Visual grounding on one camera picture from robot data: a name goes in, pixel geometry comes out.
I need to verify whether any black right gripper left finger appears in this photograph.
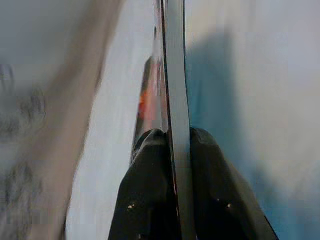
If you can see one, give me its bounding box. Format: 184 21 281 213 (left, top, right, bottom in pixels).
107 128 182 240

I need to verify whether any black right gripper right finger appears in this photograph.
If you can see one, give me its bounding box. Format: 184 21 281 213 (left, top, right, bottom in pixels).
189 127 280 240

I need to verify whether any dark book with red cover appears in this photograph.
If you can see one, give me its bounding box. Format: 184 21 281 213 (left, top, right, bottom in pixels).
130 0 195 240

